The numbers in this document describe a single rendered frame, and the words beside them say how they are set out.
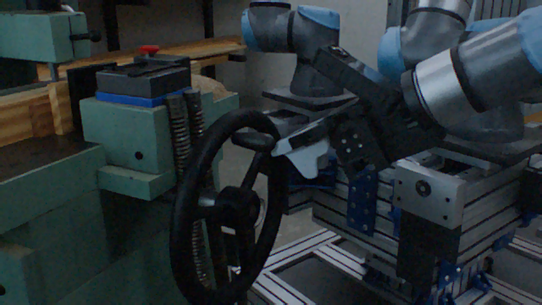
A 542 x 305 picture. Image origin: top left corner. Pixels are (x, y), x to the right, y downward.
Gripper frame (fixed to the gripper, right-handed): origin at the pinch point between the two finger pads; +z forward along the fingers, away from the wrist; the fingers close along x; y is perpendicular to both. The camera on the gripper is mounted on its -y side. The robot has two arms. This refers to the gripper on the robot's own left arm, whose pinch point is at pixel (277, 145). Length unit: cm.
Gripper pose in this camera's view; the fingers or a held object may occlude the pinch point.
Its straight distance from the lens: 63.8
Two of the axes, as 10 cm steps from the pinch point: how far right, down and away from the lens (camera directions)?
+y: 4.6, 8.8, 0.7
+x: 4.5, -3.1, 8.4
